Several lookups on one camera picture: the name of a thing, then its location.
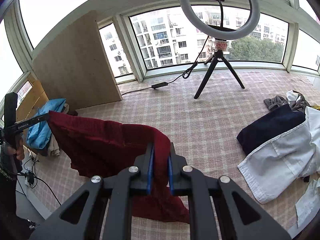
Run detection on dark red sweater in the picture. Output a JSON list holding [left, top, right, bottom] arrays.
[[48, 111, 189, 223]]

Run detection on person left hand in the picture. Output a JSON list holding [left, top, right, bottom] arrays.
[[5, 135, 24, 160]]

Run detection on blue jacket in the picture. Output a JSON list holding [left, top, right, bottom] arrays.
[[27, 98, 66, 150]]

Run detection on wooden headboard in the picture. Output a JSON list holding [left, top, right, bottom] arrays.
[[16, 74, 48, 121]]

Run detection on white shirt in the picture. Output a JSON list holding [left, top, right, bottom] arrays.
[[238, 106, 319, 204]]

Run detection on white cloth pieces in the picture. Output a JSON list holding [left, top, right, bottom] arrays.
[[295, 179, 319, 227]]

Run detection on wooden board panel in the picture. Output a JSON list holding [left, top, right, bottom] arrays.
[[33, 11, 122, 110]]

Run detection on plaid pink bed sheet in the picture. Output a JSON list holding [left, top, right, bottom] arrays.
[[35, 70, 319, 239]]

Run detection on dark navy garment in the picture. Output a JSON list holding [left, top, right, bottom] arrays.
[[236, 104, 305, 155]]

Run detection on grey garment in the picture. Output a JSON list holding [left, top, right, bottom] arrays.
[[264, 90, 311, 113]]

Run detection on black tripod stand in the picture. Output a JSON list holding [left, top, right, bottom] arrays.
[[194, 50, 245, 99]]

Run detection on black charger cables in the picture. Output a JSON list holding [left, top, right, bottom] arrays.
[[15, 152, 62, 207]]

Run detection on black power cable with remote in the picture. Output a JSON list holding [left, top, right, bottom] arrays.
[[120, 35, 210, 96]]

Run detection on white ring light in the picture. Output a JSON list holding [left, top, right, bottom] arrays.
[[180, 0, 260, 40]]

